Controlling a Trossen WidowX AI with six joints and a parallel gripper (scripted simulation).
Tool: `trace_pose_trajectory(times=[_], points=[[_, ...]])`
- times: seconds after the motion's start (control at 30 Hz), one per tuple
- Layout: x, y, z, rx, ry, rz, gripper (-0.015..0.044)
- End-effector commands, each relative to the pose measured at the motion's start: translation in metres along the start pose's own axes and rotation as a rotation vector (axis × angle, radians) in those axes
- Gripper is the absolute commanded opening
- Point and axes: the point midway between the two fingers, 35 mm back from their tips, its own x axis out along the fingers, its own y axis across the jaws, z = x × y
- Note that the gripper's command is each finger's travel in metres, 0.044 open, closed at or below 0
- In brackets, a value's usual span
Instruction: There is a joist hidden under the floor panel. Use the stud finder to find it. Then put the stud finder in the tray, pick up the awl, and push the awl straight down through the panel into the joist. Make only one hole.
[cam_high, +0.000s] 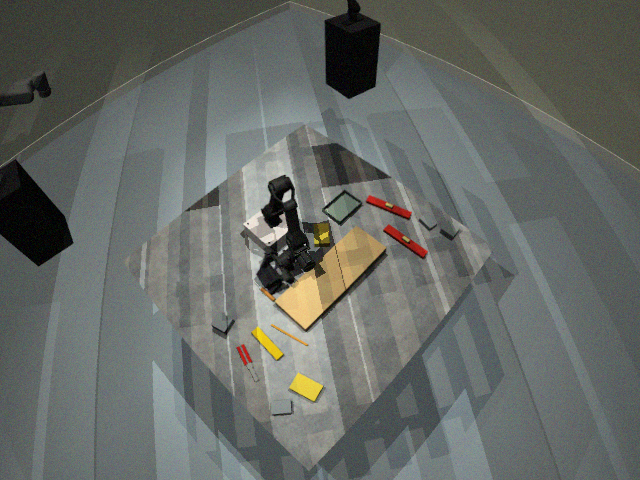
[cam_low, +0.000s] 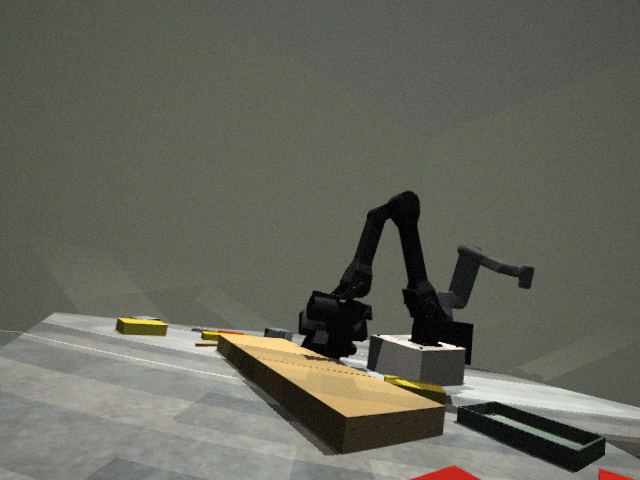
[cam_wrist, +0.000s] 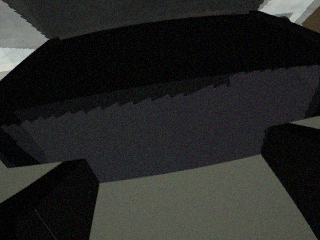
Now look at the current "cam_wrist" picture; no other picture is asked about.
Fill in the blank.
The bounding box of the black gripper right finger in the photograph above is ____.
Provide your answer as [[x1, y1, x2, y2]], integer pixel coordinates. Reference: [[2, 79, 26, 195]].
[[261, 123, 320, 240]]

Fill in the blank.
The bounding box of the tan wooden floor panel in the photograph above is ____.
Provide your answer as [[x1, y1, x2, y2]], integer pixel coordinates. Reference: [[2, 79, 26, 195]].
[[303, 7, 320, 32]]

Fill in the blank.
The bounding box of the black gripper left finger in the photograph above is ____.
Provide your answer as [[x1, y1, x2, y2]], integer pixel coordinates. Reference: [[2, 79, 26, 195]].
[[0, 159, 100, 240]]

